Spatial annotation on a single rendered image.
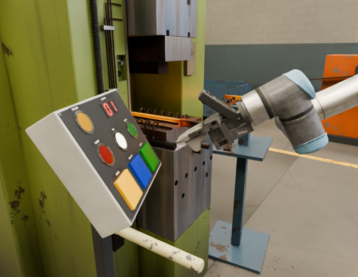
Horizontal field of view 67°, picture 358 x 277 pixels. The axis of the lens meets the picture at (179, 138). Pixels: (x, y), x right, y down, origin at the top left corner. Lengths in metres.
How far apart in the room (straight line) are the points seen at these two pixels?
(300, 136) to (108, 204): 0.50
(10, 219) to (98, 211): 0.93
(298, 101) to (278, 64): 8.23
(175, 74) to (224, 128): 0.82
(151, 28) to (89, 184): 0.68
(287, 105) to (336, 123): 3.96
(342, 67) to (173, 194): 3.74
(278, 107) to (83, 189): 0.50
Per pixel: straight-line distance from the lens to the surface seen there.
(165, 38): 1.12
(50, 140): 0.59
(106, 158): 0.62
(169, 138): 1.19
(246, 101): 0.73
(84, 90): 1.01
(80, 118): 0.62
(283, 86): 0.73
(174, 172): 1.17
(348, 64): 4.57
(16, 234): 1.56
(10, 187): 1.45
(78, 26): 1.00
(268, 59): 9.05
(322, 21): 8.76
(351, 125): 4.68
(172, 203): 1.23
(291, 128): 0.76
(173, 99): 1.53
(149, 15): 1.10
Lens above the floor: 1.31
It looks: 18 degrees down
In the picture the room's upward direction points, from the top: straight up
